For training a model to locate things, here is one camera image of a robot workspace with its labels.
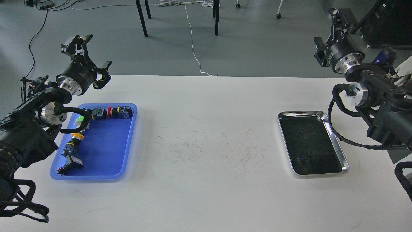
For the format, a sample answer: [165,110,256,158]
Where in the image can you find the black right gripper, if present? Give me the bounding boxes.
[314,8,365,74]

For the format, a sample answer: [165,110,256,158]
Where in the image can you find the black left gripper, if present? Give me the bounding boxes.
[56,34,112,95]

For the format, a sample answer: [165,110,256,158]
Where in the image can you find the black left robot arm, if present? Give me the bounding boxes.
[1,35,112,223]

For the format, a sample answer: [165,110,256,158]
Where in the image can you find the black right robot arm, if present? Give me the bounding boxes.
[314,8,412,151]

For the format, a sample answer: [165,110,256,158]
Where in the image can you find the blue plastic tray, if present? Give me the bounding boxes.
[50,103,138,180]

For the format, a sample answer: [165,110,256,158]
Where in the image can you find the silver metal tray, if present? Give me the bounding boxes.
[278,111,349,178]

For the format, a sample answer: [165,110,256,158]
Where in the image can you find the black equipment case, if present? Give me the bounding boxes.
[350,0,412,50]

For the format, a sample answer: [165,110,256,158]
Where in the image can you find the black table leg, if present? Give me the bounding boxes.
[212,0,220,36]
[136,0,151,38]

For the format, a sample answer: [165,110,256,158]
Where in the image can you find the beige cloth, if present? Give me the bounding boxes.
[394,56,412,86]

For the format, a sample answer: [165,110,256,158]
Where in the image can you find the black table leg right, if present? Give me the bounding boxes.
[212,0,220,36]

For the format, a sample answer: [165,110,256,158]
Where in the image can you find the green push button switch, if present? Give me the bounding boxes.
[82,107,107,120]

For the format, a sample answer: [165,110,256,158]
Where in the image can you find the red push button switch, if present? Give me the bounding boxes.
[106,106,133,119]

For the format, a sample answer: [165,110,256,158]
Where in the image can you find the green white switch component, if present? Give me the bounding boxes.
[75,116,90,133]

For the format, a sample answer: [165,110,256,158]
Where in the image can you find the black floor cable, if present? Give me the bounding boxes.
[19,0,78,103]

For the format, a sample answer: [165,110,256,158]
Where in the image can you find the yellow push button switch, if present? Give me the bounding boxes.
[62,132,84,157]

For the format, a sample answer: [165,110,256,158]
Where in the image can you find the black white switch component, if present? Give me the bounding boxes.
[56,155,84,175]

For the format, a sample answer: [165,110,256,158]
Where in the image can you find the white floor cable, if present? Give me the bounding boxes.
[158,0,222,77]

